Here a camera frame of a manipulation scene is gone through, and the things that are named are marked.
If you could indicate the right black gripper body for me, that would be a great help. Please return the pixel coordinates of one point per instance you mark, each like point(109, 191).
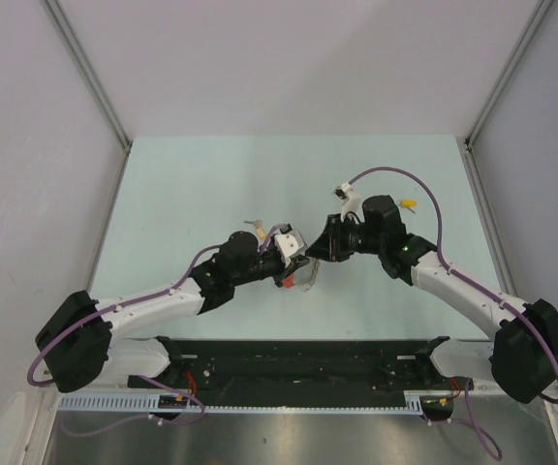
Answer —
point(357, 239)

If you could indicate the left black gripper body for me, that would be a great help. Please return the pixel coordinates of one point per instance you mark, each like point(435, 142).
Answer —
point(270, 267)

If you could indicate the red handled metal key holder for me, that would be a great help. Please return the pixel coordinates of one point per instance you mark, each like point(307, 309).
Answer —
point(304, 278)

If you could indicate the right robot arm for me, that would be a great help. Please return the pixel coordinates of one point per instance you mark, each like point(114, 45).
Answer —
point(521, 353)

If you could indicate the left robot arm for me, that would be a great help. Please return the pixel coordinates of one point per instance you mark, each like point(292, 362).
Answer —
point(87, 339)

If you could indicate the key with yellow tag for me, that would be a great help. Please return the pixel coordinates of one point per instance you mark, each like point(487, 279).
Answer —
point(258, 227)

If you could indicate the yellow capped key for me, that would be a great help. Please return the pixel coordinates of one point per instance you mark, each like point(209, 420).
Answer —
point(409, 205)

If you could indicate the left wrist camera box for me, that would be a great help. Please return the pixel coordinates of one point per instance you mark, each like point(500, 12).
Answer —
point(290, 245)

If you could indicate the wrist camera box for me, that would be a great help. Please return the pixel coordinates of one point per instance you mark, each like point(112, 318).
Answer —
point(349, 197)
point(290, 245)

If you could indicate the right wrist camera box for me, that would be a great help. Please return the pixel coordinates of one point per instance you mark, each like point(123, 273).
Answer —
point(349, 197)

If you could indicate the white slotted cable duct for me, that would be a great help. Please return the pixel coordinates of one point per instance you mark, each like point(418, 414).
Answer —
point(156, 403)

